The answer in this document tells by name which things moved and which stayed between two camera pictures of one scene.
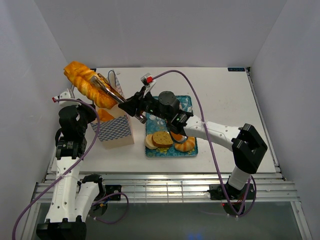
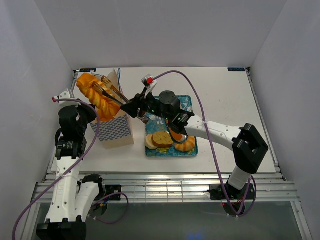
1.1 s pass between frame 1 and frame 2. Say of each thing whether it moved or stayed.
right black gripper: stayed
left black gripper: stayed
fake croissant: stayed
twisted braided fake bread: moved
